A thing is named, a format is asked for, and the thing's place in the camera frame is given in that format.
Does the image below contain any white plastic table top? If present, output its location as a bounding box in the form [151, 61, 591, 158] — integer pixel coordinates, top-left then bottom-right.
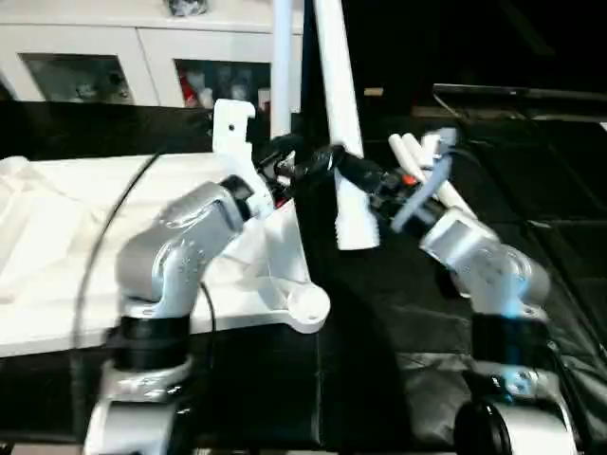
[0, 151, 332, 360]

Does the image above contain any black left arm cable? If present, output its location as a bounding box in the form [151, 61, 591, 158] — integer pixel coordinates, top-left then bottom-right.
[69, 150, 218, 359]

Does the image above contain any white glass-door cabinet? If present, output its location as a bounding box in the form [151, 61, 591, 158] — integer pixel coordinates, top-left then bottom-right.
[0, 0, 305, 109]

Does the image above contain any black work mat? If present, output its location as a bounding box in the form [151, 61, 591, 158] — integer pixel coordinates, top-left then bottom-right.
[0, 99, 607, 451]

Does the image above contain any dark blue black cabinet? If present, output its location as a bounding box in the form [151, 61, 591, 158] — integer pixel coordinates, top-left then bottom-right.
[301, 0, 435, 116]

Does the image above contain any black grey bundle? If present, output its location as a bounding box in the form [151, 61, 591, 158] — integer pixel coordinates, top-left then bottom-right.
[163, 0, 211, 18]

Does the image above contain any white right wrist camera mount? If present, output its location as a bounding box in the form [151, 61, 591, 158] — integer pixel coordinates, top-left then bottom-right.
[391, 126, 460, 234]

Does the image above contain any white plastic table leg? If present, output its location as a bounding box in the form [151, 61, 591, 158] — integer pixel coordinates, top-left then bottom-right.
[401, 134, 476, 220]
[387, 134, 429, 182]
[269, 0, 305, 139]
[311, 0, 383, 251]

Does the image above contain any black television screen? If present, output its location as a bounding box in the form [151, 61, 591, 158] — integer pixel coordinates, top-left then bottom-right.
[431, 0, 607, 101]

